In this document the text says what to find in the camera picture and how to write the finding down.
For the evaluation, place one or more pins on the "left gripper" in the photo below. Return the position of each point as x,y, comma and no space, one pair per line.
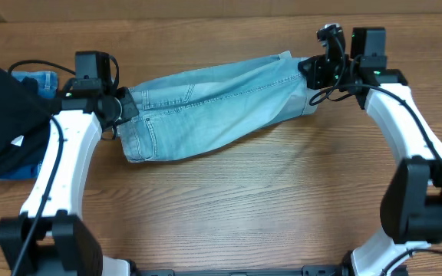
127,106

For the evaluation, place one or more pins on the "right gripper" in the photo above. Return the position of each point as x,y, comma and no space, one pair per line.
312,71

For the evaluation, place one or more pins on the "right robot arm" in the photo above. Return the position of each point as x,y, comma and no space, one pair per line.
411,209

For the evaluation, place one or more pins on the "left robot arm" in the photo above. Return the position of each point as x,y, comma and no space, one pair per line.
48,237

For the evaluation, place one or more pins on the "folded blue jeans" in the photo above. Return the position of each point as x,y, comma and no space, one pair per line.
45,84

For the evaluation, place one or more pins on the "folded black garment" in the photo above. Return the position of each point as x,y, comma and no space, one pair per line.
24,126

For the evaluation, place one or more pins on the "light blue denim shorts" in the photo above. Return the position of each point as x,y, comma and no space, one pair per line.
194,112

